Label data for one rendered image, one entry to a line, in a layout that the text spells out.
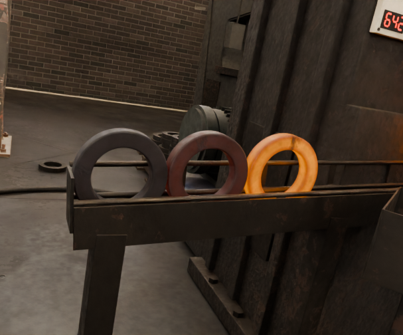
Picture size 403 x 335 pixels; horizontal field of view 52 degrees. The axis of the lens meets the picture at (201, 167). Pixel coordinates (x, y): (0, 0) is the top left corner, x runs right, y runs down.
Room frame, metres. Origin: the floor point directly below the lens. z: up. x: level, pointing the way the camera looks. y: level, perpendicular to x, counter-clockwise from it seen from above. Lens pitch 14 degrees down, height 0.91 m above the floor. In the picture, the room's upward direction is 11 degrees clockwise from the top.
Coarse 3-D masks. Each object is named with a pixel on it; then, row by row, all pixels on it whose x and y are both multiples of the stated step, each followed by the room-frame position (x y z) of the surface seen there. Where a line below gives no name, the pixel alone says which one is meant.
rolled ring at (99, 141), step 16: (128, 128) 0.78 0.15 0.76; (96, 144) 0.73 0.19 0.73; (112, 144) 0.74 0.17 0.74; (128, 144) 0.75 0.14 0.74; (144, 144) 0.77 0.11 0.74; (80, 160) 0.72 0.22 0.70; (96, 160) 0.73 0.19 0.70; (160, 160) 0.78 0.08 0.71; (80, 176) 0.72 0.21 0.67; (160, 176) 0.78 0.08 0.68; (80, 192) 0.72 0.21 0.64; (144, 192) 0.78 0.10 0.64; (160, 192) 0.79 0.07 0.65
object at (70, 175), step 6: (72, 174) 0.71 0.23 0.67; (72, 180) 0.69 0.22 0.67; (66, 186) 0.76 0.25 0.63; (72, 186) 0.69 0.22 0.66; (66, 192) 0.76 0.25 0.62; (72, 192) 0.69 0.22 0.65; (66, 198) 0.75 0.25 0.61; (72, 198) 0.70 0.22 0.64; (66, 204) 0.75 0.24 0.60; (72, 204) 0.70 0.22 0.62; (66, 210) 0.75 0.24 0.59; (72, 210) 0.70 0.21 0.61; (66, 216) 0.75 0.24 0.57; (72, 216) 0.70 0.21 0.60; (72, 222) 0.70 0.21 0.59; (72, 228) 0.70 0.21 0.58
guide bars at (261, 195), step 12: (288, 192) 0.90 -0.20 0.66; (300, 192) 0.91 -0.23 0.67; (312, 192) 0.92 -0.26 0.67; (324, 192) 0.94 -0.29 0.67; (336, 192) 0.95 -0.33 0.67; (348, 192) 0.97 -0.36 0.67; (360, 192) 0.98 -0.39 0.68; (372, 192) 1.00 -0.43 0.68; (384, 192) 1.02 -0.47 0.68; (84, 204) 0.70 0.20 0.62; (96, 204) 0.71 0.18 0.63; (108, 204) 0.72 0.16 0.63; (120, 204) 0.73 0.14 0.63
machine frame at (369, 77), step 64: (256, 0) 1.69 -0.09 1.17; (320, 0) 1.33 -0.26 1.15; (256, 64) 1.58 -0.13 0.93; (320, 64) 1.22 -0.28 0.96; (384, 64) 1.17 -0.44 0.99; (256, 128) 1.49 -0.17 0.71; (320, 128) 1.20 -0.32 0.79; (384, 128) 1.12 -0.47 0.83; (256, 256) 1.34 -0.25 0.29; (256, 320) 1.22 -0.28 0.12; (320, 320) 1.11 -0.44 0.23; (384, 320) 1.23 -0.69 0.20
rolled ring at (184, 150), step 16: (192, 144) 0.81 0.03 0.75; (208, 144) 0.82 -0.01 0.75; (224, 144) 0.84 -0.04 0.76; (176, 160) 0.80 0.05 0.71; (240, 160) 0.86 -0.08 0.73; (176, 176) 0.80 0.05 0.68; (240, 176) 0.86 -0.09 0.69; (176, 192) 0.80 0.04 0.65; (224, 192) 0.86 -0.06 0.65; (240, 192) 0.86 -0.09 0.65
